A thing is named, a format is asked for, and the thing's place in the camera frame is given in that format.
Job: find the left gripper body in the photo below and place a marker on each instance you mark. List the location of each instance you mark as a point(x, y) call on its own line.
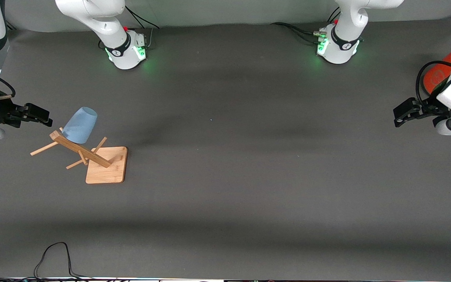
point(428, 108)

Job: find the light blue cup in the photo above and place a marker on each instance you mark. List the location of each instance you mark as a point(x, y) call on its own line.
point(80, 125)

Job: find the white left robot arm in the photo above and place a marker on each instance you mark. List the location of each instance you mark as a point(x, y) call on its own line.
point(347, 35)

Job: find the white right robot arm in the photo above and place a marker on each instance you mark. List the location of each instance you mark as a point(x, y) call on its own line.
point(108, 23)

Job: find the orange can with grey lid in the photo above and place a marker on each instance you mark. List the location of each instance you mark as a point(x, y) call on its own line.
point(437, 76)

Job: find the wooden mug tree stand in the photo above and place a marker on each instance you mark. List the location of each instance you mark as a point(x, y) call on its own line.
point(106, 172)

